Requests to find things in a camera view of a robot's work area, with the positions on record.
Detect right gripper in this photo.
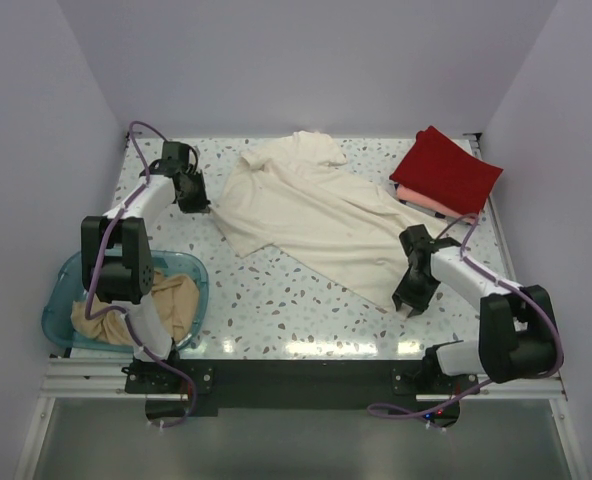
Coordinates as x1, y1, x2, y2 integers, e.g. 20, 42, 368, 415
392, 268, 440, 316

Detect cream white t-shirt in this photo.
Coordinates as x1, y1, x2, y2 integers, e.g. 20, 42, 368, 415
212, 131, 445, 310

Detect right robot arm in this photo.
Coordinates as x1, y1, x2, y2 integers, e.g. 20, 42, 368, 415
392, 225, 564, 393

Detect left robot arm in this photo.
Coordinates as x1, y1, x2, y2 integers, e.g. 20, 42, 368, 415
81, 140, 210, 392

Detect folded pink t-shirt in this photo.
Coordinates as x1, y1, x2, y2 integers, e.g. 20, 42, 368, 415
395, 184, 475, 225

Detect folded red t-shirt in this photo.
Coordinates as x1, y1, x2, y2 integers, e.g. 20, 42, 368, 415
389, 126, 503, 214

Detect tan t-shirt in basket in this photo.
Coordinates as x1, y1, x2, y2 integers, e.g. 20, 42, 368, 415
71, 269, 200, 346

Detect teal plastic basket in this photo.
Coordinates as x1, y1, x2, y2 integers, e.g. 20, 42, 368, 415
41, 250, 209, 354

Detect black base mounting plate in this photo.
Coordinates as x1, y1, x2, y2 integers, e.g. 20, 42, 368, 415
122, 359, 481, 421

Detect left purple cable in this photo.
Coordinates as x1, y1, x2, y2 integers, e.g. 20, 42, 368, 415
83, 119, 200, 429

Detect aluminium frame rail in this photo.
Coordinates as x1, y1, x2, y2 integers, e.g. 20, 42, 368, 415
40, 358, 131, 399

